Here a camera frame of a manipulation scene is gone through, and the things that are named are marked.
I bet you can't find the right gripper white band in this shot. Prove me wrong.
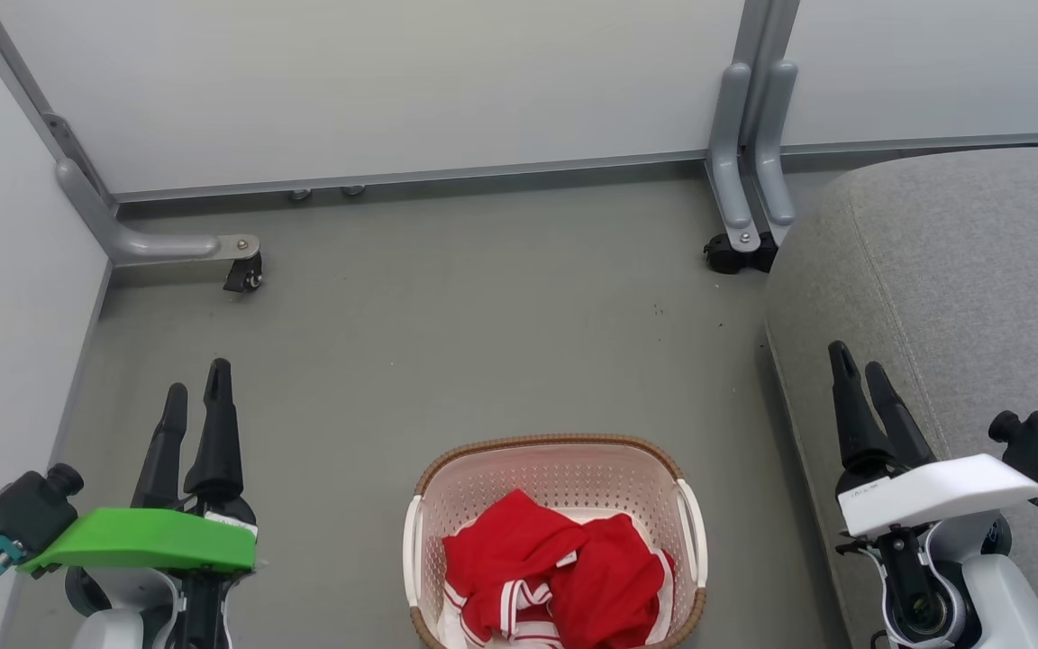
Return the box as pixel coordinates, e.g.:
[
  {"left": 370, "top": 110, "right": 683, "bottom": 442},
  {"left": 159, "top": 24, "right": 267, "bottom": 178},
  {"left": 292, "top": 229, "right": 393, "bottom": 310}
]
[{"left": 828, "top": 341, "right": 1038, "bottom": 616}]

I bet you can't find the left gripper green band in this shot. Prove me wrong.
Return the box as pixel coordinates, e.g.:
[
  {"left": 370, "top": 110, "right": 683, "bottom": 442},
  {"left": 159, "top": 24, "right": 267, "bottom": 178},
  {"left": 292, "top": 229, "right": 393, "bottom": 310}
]
[{"left": 19, "top": 359, "right": 259, "bottom": 649}]

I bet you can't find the red garment with white panels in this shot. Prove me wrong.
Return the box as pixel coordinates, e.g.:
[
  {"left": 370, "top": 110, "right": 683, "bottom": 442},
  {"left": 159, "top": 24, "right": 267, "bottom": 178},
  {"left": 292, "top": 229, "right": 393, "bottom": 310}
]
[{"left": 551, "top": 512, "right": 678, "bottom": 649}]

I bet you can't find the red garment with striped trim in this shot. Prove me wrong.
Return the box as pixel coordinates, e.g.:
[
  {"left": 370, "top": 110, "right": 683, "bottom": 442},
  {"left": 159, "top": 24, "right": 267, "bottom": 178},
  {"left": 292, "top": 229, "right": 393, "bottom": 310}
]
[{"left": 441, "top": 489, "right": 594, "bottom": 648}]

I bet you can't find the grey fabric sofa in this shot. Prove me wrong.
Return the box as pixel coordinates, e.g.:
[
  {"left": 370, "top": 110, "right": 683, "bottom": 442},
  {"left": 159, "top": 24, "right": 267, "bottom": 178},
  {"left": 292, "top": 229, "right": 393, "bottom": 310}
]
[{"left": 762, "top": 146, "right": 1038, "bottom": 649}]

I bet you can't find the black caster wheel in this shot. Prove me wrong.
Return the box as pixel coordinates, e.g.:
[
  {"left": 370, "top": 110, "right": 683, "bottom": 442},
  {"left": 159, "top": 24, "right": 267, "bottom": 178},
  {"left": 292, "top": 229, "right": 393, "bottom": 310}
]
[
  {"left": 223, "top": 251, "right": 264, "bottom": 294},
  {"left": 703, "top": 232, "right": 779, "bottom": 275}
]

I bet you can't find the long grey partition foot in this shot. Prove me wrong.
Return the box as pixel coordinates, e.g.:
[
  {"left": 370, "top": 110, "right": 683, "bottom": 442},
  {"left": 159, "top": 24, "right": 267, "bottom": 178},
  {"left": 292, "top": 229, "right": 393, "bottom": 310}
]
[{"left": 55, "top": 158, "right": 261, "bottom": 268}]

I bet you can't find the tall grey partition foot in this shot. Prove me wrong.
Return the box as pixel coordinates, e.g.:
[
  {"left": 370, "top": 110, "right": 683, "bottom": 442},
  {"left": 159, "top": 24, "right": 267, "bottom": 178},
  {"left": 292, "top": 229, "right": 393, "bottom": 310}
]
[
  {"left": 706, "top": 60, "right": 762, "bottom": 254},
  {"left": 753, "top": 59, "right": 798, "bottom": 227}
]

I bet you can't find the white perforated laundry basket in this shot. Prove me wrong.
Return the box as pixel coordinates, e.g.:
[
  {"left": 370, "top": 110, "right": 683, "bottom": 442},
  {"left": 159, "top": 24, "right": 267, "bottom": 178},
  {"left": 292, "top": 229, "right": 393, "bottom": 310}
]
[{"left": 403, "top": 434, "right": 709, "bottom": 649}]

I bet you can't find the grey partition post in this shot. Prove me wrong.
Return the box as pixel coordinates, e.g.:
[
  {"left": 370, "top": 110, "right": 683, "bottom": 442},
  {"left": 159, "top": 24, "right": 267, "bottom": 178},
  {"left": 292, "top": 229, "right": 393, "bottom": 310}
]
[
  {"left": 0, "top": 0, "right": 116, "bottom": 210},
  {"left": 738, "top": 0, "right": 801, "bottom": 154}
]

